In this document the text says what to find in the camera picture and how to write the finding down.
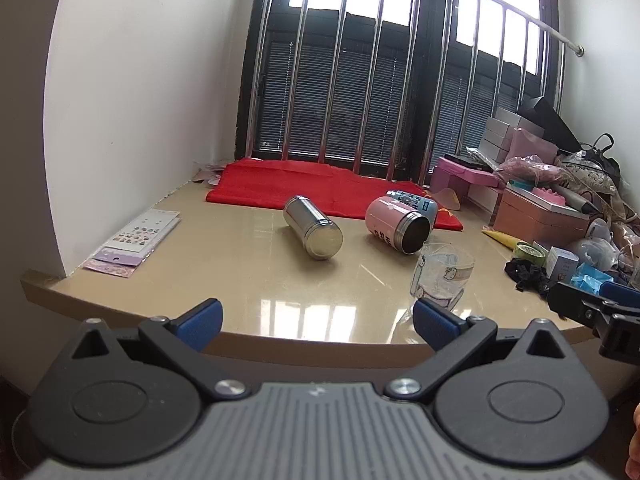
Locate blue printed cup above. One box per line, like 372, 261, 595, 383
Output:
386, 190, 438, 224

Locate pink steel cup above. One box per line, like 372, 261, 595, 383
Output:
364, 196, 433, 255

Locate stainless steel cup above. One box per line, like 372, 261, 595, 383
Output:
283, 195, 344, 260

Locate person right hand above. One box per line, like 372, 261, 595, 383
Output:
625, 404, 640, 480

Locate black cloth bundle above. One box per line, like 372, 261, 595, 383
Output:
504, 258, 549, 299

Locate sticker sheets stack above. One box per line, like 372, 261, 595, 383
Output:
82, 208, 181, 278

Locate pink storage box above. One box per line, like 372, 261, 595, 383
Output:
494, 188, 589, 248

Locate pink plastic bag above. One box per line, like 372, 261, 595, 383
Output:
494, 155, 568, 186

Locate pink small stool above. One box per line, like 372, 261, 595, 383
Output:
430, 157, 503, 212

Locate red flag cloth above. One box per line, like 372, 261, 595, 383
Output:
205, 157, 464, 232

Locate pink paper bag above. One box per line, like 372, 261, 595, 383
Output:
506, 128, 558, 165

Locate white stacked boxes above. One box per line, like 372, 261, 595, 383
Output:
478, 107, 544, 164

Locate steel window railing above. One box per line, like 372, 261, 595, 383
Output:
234, 0, 584, 183

